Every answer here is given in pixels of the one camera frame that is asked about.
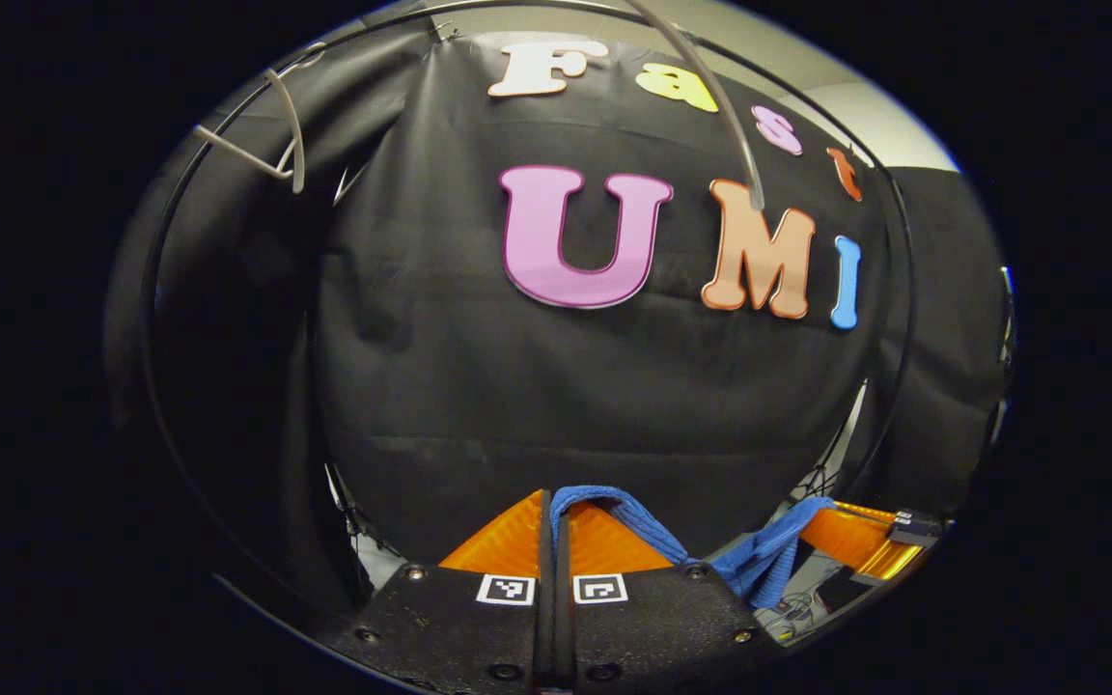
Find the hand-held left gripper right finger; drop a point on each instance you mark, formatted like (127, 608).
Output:
(653, 627)

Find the white clothes hanger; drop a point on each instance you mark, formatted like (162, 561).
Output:
(720, 106)
(295, 135)

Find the black clothes rack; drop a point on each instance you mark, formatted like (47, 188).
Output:
(911, 309)

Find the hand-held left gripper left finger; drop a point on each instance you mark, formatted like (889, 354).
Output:
(459, 627)

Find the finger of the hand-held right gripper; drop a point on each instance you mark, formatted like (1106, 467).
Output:
(855, 541)

